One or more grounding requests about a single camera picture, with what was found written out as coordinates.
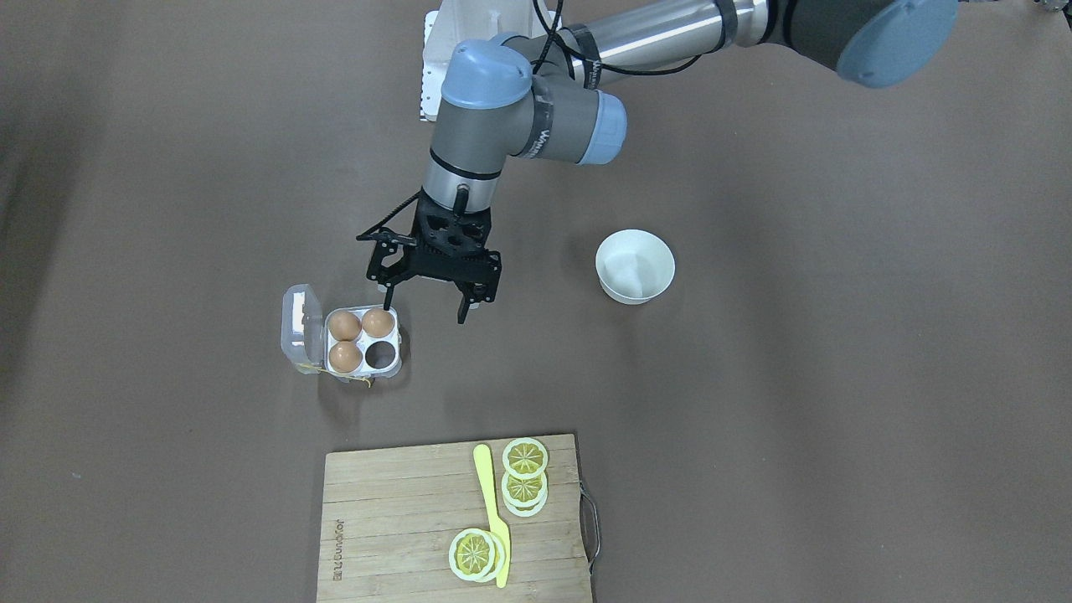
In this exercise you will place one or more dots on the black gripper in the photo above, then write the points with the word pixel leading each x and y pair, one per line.
pixel 388 260

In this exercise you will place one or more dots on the brown egg from bowl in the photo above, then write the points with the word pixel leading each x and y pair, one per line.
pixel 377 323

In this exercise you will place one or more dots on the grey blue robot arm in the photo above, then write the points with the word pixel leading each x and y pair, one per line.
pixel 541 98

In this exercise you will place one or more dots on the brown egg in box far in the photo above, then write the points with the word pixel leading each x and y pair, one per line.
pixel 343 325

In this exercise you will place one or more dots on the brown egg in box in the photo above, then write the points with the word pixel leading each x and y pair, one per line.
pixel 344 357
pixel 343 325

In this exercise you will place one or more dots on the clear plastic egg box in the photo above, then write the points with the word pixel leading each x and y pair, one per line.
pixel 305 340

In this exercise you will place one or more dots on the brown egg in box near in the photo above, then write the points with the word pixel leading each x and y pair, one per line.
pixel 344 357

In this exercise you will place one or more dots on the yellow plastic knife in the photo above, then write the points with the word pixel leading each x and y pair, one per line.
pixel 483 463

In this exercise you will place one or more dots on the lemon slice upper pair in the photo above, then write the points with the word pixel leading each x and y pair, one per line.
pixel 525 457

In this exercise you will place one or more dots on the white ceramic bowl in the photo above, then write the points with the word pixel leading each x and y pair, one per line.
pixel 634 266

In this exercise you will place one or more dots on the wooden cutting board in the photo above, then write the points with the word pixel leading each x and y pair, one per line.
pixel 389 516

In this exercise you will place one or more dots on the lemon slice single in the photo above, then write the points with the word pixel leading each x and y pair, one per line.
pixel 477 555

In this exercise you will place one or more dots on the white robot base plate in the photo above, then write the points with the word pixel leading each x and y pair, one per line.
pixel 456 21

